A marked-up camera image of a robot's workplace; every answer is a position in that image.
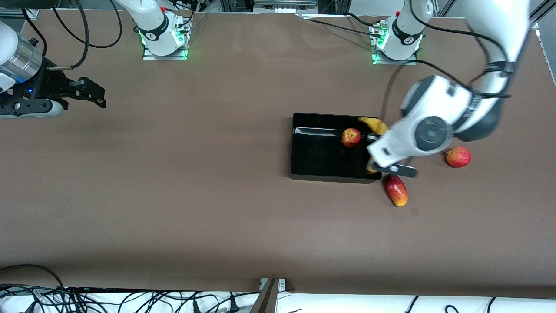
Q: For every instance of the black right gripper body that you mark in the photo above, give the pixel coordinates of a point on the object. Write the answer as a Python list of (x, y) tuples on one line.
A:
[(47, 83)]

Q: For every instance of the yellow banana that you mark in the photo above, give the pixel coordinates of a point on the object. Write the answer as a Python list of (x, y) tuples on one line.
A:
[(377, 125)]

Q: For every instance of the red yellow apple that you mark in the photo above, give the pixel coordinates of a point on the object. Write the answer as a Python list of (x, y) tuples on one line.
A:
[(351, 137)]

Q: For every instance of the black plastic box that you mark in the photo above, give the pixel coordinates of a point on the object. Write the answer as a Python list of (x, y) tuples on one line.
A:
[(317, 156)]

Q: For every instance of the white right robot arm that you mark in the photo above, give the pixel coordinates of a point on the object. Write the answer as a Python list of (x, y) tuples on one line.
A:
[(156, 26)]

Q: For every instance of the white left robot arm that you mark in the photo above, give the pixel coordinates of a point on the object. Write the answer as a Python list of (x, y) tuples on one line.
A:
[(434, 130)]

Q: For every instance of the red apple far right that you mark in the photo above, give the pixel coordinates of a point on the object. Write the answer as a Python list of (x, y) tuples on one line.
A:
[(458, 157)]

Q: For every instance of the red yellow mango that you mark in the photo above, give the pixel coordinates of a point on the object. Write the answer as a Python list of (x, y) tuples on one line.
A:
[(395, 190)]

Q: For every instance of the grey metal rack panel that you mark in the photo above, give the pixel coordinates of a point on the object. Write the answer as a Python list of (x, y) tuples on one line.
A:
[(284, 5)]

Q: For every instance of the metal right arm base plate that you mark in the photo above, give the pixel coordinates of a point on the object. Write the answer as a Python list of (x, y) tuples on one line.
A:
[(150, 55)]

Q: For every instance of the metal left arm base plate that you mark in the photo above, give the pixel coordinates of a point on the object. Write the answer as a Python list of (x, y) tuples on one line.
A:
[(391, 62)]

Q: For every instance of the aluminium table bracket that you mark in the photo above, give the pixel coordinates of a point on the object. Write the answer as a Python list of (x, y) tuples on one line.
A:
[(271, 295)]

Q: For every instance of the aluminium frame profile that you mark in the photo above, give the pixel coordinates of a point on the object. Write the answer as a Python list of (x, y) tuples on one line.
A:
[(541, 13)]

